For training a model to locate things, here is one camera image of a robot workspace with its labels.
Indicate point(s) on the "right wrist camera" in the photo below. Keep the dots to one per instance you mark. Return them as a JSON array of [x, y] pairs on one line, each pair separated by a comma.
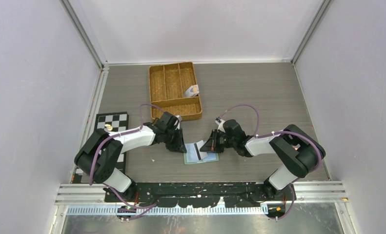
[[220, 122]]

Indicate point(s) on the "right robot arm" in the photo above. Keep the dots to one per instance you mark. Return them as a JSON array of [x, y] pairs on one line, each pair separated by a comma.
[[299, 153]]

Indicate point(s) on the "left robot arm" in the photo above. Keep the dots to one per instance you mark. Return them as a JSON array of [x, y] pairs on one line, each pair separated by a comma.
[[100, 153]]

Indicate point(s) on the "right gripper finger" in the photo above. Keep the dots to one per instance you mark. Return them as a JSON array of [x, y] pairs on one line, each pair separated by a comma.
[[215, 136], [217, 147]]

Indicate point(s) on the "aluminium front rail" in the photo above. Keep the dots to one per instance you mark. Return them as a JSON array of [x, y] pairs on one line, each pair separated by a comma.
[[307, 191]]

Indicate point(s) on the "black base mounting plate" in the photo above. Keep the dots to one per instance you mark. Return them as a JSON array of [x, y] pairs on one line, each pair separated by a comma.
[[199, 194]]

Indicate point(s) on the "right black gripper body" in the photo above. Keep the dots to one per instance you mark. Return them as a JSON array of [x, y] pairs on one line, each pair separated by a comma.
[[228, 142]]

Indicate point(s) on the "black white chessboard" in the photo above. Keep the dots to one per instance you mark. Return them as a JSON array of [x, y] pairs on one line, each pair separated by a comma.
[[119, 122]]

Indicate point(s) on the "cream chess piece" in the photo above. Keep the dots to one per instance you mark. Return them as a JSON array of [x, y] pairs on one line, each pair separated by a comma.
[[108, 127]]

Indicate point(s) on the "woven wicker divided tray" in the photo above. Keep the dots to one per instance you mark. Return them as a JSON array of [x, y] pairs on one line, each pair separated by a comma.
[[168, 82]]

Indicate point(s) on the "green card holder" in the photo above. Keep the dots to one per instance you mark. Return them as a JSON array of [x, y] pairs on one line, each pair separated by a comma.
[[195, 156]]

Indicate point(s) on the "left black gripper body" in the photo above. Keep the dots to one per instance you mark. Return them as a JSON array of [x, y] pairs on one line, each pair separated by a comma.
[[171, 135]]

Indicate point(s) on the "stack of cards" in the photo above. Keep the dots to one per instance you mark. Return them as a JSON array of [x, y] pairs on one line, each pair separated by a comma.
[[192, 91]]

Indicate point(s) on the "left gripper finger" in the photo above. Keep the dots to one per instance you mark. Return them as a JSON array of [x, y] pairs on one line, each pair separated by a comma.
[[173, 147], [179, 141]]

